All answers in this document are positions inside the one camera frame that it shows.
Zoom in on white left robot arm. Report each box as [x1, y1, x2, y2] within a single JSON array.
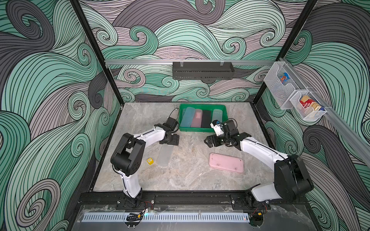
[[110, 117, 179, 201]]

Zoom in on yellow dice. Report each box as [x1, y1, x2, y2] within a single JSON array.
[[146, 157, 154, 165]]

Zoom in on black wall shelf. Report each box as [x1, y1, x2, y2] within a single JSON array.
[[172, 62, 235, 83]]

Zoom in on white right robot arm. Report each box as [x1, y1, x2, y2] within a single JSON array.
[[204, 119, 314, 204]]

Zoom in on green plastic storage box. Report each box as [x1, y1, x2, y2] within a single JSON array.
[[179, 104, 228, 133]]

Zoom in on white slotted cable duct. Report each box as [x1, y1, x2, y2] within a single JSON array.
[[82, 212, 250, 223]]

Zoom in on clear ribbed pencil case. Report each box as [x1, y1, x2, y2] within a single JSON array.
[[157, 144, 174, 167]]

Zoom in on clear wall bin near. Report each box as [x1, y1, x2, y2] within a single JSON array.
[[290, 90, 327, 121]]

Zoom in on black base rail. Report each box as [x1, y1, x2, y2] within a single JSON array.
[[78, 190, 308, 211]]

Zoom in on teal ribbed pencil case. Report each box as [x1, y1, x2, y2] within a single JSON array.
[[180, 107, 196, 128]]

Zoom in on pink translucent pencil case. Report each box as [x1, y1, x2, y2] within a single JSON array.
[[191, 109, 202, 128]]

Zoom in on blue packet in bin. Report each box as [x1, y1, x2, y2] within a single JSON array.
[[278, 72, 291, 85]]

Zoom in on aluminium wall rail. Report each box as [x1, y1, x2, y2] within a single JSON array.
[[105, 59, 275, 66]]

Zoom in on red box in bin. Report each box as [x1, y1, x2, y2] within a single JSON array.
[[299, 95, 315, 109]]

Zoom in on black pencil case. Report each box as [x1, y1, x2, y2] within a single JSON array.
[[201, 110, 212, 129]]

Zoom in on pink lidded box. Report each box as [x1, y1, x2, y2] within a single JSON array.
[[209, 153, 244, 173]]

